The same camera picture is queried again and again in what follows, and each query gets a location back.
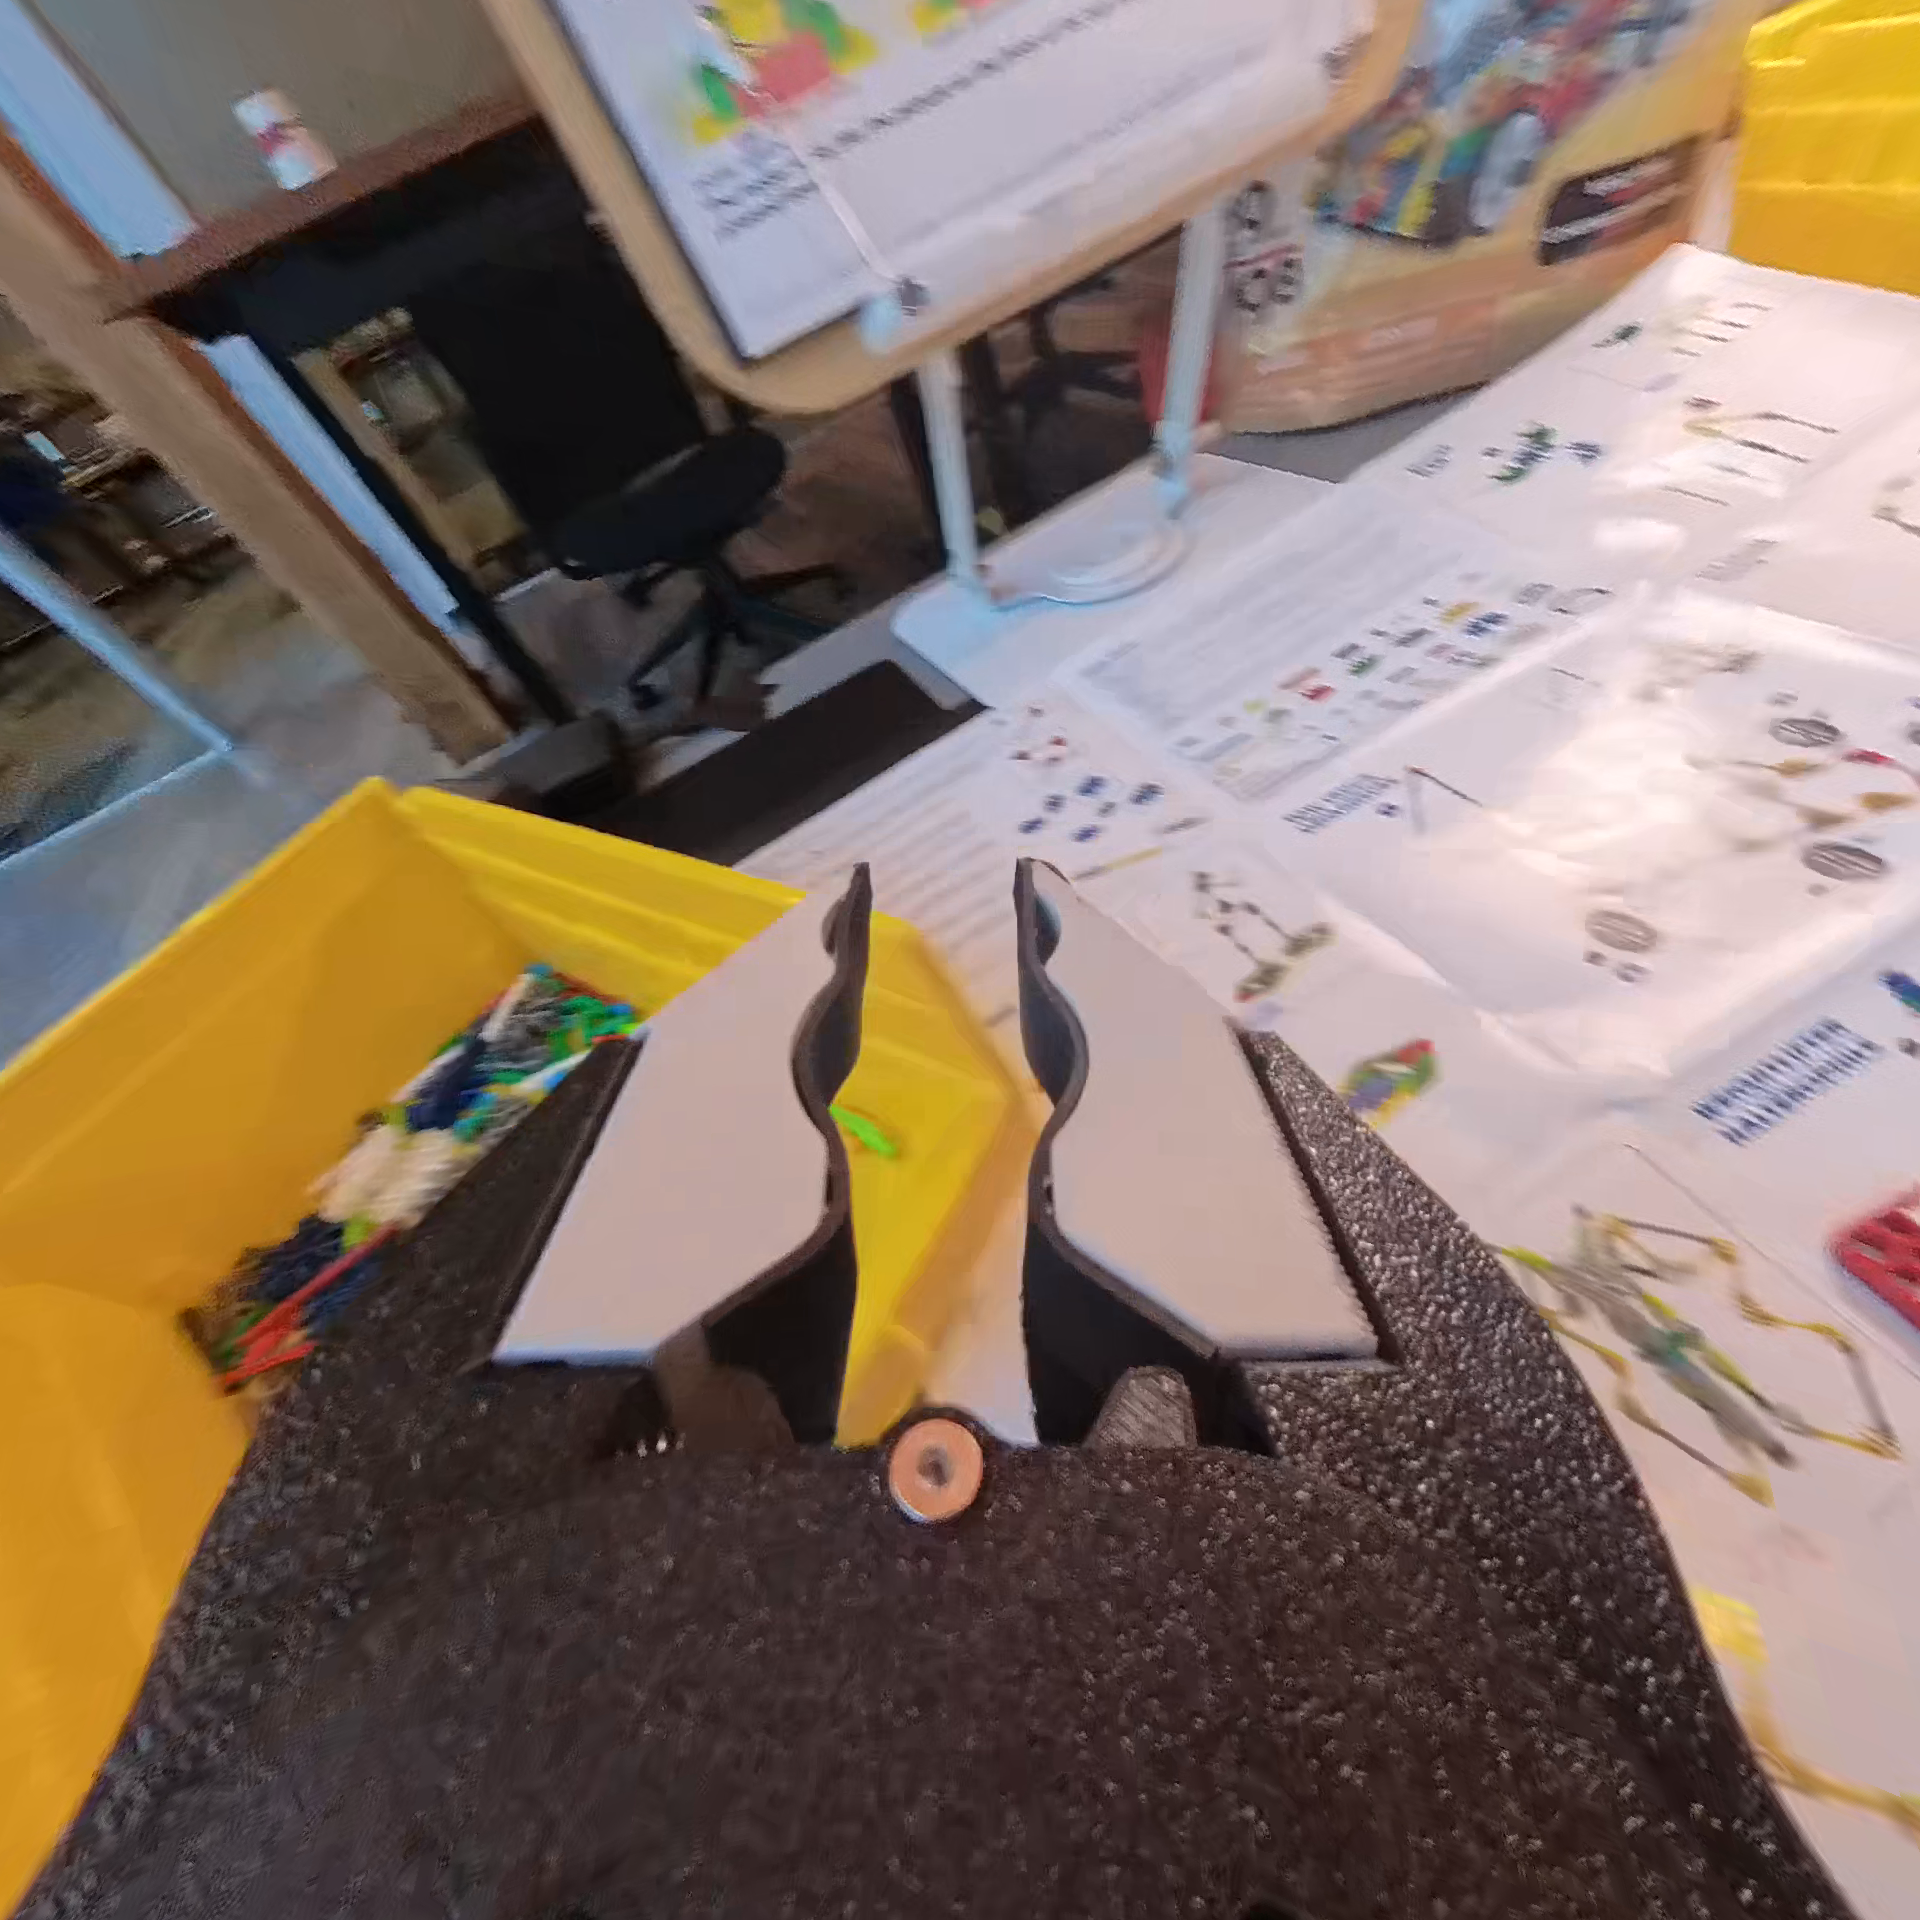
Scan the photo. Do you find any printed paper sheet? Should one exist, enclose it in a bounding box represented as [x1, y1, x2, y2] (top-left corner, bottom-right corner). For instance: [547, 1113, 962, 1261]
[547, 0, 1380, 364]

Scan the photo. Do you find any white paper cup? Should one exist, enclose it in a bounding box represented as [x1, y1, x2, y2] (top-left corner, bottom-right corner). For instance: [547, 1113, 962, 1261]
[231, 84, 343, 194]

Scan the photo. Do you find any yellow plastic bin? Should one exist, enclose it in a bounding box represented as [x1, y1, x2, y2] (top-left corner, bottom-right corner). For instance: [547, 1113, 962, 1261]
[1723, 0, 1920, 299]
[0, 778, 1037, 1905]

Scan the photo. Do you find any dark brown counter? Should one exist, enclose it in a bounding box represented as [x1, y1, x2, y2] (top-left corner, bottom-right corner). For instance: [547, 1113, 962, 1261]
[101, 103, 724, 724]

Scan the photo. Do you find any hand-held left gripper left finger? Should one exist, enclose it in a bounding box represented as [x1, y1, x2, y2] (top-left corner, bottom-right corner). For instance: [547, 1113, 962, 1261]
[498, 860, 875, 1446]

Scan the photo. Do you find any colourful toy box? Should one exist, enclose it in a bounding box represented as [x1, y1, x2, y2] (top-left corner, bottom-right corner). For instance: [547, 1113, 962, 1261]
[1213, 0, 1760, 438]

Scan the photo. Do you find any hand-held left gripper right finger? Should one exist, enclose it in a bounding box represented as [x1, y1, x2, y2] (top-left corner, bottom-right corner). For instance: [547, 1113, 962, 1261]
[1012, 857, 1380, 1446]

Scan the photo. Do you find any wooden post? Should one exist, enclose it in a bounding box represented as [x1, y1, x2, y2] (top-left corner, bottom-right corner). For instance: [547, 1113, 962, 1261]
[0, 137, 513, 763]

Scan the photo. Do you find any pile of colourful toy pieces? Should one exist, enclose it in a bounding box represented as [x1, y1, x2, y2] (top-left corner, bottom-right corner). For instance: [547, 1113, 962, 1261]
[179, 964, 906, 1394]

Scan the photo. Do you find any black office chair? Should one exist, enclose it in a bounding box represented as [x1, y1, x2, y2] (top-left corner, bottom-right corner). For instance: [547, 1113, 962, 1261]
[542, 422, 847, 724]

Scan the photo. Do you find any light wooden table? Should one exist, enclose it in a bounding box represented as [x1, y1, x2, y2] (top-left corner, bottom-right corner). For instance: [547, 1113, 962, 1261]
[480, 0, 1420, 602]

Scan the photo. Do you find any large printed instruction sheet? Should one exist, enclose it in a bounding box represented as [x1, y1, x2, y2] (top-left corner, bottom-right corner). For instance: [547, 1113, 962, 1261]
[740, 241, 1920, 1920]

